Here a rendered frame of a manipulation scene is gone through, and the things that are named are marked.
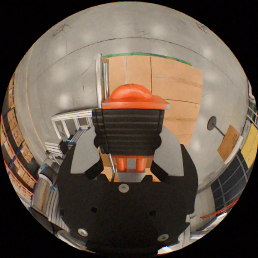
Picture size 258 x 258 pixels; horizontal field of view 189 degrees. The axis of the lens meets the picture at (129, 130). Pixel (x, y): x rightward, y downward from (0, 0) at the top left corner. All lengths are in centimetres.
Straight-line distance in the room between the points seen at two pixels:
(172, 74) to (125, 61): 41
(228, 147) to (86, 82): 266
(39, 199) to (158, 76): 117
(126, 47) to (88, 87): 85
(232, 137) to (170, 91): 148
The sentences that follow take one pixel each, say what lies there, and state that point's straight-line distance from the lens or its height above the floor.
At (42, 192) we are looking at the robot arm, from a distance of 59.
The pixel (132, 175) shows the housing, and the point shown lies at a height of 122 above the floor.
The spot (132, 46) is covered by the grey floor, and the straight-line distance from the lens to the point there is 143.
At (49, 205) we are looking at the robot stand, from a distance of 99.
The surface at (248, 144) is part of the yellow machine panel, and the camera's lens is 738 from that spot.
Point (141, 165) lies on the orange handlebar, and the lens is 18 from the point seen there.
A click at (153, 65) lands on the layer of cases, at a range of 80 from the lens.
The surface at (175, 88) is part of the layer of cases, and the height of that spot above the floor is 54.
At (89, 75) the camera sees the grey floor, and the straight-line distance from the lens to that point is 146.
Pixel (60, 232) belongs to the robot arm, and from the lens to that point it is 53.
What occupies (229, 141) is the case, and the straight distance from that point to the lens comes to 189.
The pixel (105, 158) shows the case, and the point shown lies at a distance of 49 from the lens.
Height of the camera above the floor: 131
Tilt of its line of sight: 58 degrees down
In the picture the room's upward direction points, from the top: 177 degrees counter-clockwise
